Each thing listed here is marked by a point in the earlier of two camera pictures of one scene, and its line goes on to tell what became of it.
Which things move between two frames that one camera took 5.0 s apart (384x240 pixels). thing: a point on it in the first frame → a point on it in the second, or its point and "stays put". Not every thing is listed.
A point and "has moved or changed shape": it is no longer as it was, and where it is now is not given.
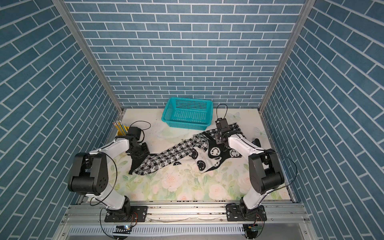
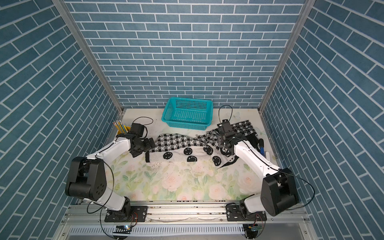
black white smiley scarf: (193, 154) has moved or changed shape
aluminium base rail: (184, 213) stays put
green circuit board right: (256, 228) stays put
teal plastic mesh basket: (188, 113) stays put
